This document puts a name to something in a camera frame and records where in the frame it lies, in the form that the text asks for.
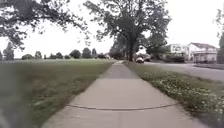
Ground grey concrete sidewalk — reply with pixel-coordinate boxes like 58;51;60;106
41;60;210;128

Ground vehicle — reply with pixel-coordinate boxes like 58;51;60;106
135;57;145;65

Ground row of distant trees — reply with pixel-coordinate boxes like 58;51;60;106
0;41;111;62

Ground large dark tree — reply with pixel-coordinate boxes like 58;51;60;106
83;0;172;62

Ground dark green bushes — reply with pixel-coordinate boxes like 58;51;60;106
163;53;187;64

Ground wide green grass field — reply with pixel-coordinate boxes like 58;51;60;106
0;58;116;128

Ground white building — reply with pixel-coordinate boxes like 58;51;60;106
166;43;186;56

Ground grass strip with white flowers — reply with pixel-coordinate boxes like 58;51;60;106
123;61;224;128

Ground grey asphalt road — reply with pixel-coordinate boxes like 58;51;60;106
143;61;224;84

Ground white house with dark roof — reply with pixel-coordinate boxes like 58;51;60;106
185;42;219;64

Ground overhanging tree branches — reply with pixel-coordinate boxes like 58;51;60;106
0;0;88;51

